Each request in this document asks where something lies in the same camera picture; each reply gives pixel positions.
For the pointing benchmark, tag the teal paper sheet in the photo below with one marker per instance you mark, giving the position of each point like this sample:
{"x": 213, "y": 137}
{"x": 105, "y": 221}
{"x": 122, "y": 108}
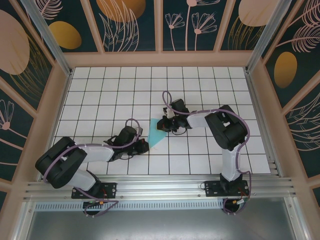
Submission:
{"x": 153, "y": 135}

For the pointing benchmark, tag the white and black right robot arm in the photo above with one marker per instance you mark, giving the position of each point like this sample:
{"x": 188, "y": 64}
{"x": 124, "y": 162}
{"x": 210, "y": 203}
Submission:
{"x": 230, "y": 130}

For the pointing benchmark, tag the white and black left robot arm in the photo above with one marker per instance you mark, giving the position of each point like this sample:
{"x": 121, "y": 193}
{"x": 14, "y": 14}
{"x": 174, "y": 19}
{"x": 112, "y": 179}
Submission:
{"x": 60, "y": 162}

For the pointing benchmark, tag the grey metal sheet panel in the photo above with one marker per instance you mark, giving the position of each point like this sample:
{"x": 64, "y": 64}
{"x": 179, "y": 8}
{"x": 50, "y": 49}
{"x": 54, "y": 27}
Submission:
{"x": 160, "y": 225}

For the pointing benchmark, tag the aluminium mounting rail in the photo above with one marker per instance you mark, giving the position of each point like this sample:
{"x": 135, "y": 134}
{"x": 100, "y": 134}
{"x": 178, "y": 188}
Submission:
{"x": 160, "y": 186}

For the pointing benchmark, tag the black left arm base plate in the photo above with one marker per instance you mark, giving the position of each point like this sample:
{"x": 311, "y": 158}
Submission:
{"x": 110, "y": 190}

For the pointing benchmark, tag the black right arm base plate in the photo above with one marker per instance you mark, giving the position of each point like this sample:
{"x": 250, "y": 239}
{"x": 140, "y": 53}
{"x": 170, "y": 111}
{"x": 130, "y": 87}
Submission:
{"x": 212, "y": 188}

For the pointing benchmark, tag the aluminium side rail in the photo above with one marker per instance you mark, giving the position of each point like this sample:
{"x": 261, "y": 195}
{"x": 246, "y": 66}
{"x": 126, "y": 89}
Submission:
{"x": 262, "y": 125}

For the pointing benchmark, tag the aluminium corner post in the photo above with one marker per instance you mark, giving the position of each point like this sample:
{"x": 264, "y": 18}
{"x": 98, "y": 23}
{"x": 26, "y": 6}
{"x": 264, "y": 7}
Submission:
{"x": 265, "y": 35}
{"x": 50, "y": 42}

